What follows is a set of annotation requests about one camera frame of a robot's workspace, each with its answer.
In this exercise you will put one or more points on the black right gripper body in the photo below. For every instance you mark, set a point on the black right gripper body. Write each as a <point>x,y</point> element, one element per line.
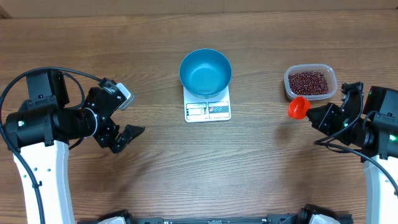
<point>329,121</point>

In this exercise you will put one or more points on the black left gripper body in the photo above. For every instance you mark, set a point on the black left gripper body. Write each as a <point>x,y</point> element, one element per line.
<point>106,134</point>

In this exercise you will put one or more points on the red measuring scoop blue handle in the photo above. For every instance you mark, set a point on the red measuring scoop blue handle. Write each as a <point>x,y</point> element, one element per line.
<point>298,108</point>

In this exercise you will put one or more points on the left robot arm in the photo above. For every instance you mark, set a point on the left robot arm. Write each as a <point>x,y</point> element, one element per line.
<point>46,128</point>

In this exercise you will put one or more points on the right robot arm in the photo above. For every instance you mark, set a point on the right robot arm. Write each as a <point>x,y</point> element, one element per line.
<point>365,125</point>

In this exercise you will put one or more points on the white digital kitchen scale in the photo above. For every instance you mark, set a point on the white digital kitchen scale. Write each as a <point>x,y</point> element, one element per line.
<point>199,110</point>

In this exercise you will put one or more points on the blue bowl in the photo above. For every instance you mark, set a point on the blue bowl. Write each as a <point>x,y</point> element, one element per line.
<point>205,73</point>

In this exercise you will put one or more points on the clear plastic container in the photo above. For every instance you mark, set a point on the clear plastic container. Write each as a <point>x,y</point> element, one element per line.
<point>317,67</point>

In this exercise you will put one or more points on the red beans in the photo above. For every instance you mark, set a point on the red beans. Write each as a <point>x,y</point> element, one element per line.
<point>308,83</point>

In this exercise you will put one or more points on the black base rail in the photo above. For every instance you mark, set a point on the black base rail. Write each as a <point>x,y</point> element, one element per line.
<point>306,215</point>

